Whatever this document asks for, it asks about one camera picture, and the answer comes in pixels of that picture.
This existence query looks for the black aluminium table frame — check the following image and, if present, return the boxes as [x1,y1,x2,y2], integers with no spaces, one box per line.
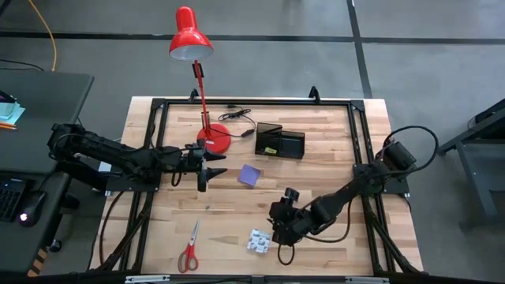
[90,96,425,277]

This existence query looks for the black lamp cable with switch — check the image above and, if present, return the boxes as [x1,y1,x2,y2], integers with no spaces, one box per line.
[217,104,256,139]

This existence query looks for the black mesh desk organizer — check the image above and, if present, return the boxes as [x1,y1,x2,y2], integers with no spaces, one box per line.
[254,121,306,160]

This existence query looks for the dark grey side desk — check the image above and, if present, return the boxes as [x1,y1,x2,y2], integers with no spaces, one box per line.
[0,69,95,277]

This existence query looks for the grey patterned sticky note pad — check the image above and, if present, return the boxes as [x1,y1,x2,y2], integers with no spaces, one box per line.
[246,228,272,254]

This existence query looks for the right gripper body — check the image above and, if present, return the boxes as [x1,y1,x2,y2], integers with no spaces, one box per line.
[268,188,312,245]

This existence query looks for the black keyboard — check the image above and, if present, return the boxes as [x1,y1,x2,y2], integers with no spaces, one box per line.
[0,177,25,222]

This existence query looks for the pale blue paper stack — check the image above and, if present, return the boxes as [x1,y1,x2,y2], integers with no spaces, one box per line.
[0,100,25,126]

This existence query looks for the red desk lamp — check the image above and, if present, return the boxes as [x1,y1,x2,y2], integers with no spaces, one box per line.
[168,6,233,155]

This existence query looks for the grey metal table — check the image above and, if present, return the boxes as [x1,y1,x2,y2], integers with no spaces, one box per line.
[433,97,505,222]

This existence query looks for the silver metal bracket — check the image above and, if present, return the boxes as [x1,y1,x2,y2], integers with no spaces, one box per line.
[345,275,390,284]
[125,275,170,284]

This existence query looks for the red-handled scissors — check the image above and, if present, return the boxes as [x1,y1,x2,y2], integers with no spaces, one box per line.
[177,219,201,274]

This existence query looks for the yellow hanging cable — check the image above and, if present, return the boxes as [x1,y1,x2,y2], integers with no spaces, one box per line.
[27,0,58,72]

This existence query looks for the black computer mouse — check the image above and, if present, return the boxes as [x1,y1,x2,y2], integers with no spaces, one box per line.
[17,191,47,228]

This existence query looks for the black floor cable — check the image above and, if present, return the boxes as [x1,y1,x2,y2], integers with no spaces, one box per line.
[0,58,48,73]

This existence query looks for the purple sticky note pad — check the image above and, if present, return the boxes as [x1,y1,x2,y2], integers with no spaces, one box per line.
[238,163,262,188]

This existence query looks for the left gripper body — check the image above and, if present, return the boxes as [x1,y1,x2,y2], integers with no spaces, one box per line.
[181,144,210,193]

